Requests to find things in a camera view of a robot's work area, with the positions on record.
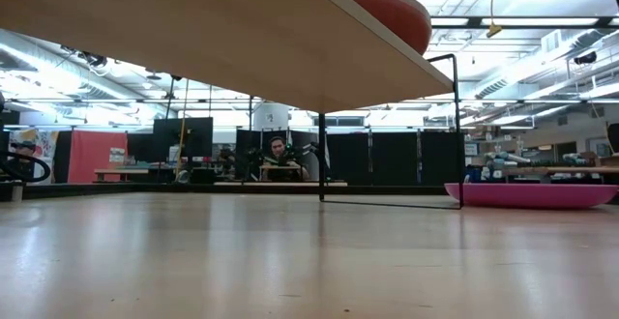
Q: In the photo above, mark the orange bowl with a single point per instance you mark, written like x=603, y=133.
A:
x=396, y=19

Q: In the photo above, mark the pink plastic plate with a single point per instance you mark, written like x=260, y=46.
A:
x=532, y=195

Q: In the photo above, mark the wooden shelf with black legs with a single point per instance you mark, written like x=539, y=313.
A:
x=217, y=29

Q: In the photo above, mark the seated person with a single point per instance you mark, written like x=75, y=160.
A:
x=278, y=152

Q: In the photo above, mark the wooden bench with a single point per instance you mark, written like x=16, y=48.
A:
x=121, y=170

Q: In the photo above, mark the yellow hanging pendant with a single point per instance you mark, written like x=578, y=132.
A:
x=493, y=31

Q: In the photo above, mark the red partition panel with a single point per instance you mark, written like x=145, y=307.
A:
x=92, y=150

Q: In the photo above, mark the wooden workbench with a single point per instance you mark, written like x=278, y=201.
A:
x=561, y=170

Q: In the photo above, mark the colourful poster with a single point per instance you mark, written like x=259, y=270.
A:
x=46, y=145

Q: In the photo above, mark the person with cap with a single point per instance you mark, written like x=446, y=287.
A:
x=23, y=157

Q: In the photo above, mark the black partition wall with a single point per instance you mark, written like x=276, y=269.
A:
x=396, y=157

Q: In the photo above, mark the black metal table frame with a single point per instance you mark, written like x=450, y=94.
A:
x=217, y=189

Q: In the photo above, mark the black ceiling camera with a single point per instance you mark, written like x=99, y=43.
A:
x=586, y=58

